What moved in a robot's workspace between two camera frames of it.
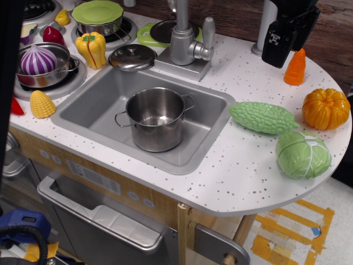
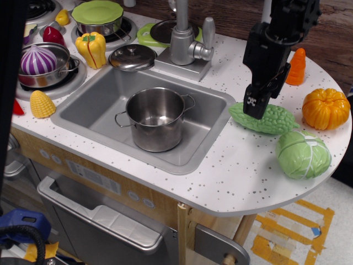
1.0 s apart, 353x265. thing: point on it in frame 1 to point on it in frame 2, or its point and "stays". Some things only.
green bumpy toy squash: (263, 118) stays
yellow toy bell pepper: (92, 47) stays
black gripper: (296, 20) to (267, 59)
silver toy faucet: (186, 57) stays
